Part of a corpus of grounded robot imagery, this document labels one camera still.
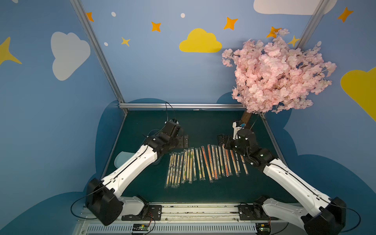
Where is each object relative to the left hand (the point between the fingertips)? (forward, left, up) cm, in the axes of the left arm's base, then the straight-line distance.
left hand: (180, 137), depth 80 cm
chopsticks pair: (-8, -2, -20) cm, 22 cm away
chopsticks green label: (-5, -21, -21) cm, 30 cm away
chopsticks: (-12, +5, -21) cm, 25 cm away
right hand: (+1, -25, +2) cm, 25 cm away
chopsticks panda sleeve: (-9, 0, -22) cm, 24 cm away
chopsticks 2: (-13, +3, -21) cm, 25 cm away
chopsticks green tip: (-5, -11, -21) cm, 24 cm away
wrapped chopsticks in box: (-17, +7, -21) cm, 28 cm away
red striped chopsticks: (-7, -17, -21) cm, 28 cm away
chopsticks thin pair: (-10, +2, -21) cm, 24 cm away
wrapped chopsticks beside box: (-8, -4, -21) cm, 23 cm away
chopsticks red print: (-4, -19, -21) cm, 28 cm away
